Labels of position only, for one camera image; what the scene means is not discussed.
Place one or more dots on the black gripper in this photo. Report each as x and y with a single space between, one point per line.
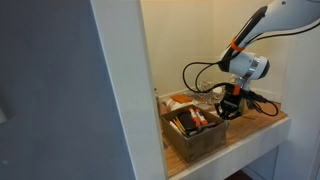
229 107

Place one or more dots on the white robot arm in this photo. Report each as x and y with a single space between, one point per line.
277 19

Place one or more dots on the yellow pencil on table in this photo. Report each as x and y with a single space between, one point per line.
248 117

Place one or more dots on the orange-capped glue stick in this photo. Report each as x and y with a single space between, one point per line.
194 117
201 117

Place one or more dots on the brown cardboard box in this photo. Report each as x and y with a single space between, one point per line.
201 141

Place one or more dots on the orange notepad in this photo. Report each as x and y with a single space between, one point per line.
181 98

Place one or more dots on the yellow pencils in box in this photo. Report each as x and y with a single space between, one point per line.
180 127

